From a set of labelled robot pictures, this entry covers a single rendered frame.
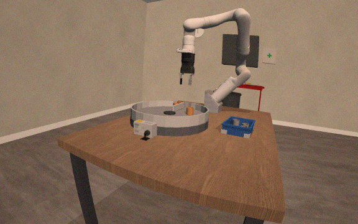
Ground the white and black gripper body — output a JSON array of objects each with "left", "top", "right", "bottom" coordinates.
[{"left": 177, "top": 45, "right": 195, "bottom": 73}]

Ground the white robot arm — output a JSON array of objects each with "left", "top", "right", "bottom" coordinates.
[{"left": 183, "top": 8, "right": 251, "bottom": 103}]

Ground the blue crate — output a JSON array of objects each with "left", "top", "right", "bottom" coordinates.
[{"left": 221, "top": 116, "right": 255, "bottom": 138}]

